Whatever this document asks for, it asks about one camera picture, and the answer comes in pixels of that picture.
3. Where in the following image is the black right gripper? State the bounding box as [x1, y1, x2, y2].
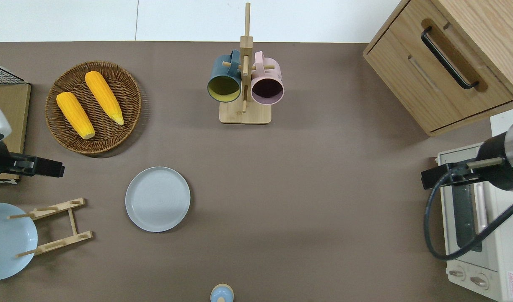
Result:
[421, 163, 470, 190]

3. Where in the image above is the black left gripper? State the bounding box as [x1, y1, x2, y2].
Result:
[5, 153, 66, 179]

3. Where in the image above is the gray round plate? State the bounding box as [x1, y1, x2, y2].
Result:
[125, 167, 191, 233]

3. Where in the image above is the light blue plate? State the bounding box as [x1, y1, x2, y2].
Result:
[0, 203, 38, 281]

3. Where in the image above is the brown wicker basket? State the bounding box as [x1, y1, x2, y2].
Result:
[45, 61, 142, 155]

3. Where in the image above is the wooden dish rack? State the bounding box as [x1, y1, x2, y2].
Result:
[7, 198, 93, 258]

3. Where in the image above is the blunt yellow corn cob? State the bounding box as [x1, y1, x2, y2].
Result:
[56, 92, 96, 140]

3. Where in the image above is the cream toaster oven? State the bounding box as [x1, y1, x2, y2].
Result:
[436, 143, 513, 302]

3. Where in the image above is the long pointed yellow corn cob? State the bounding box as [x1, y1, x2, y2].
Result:
[85, 71, 124, 126]

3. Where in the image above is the wooden drawer cabinet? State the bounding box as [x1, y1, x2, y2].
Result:
[363, 0, 513, 137]

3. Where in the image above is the brown table mat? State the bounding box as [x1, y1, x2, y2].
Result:
[0, 41, 513, 302]

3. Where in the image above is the pink mug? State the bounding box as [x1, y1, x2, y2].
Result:
[251, 51, 285, 105]

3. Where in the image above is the dark teal mug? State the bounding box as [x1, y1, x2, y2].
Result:
[207, 49, 243, 103]

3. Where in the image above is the wooden mug tree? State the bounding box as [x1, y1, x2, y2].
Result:
[219, 3, 276, 125]

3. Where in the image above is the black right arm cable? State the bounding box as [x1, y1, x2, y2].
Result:
[423, 168, 513, 260]

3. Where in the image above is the wire grid box wooden board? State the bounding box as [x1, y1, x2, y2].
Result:
[0, 61, 31, 184]

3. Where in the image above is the black cabinet handle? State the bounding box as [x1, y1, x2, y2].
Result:
[421, 26, 479, 90]

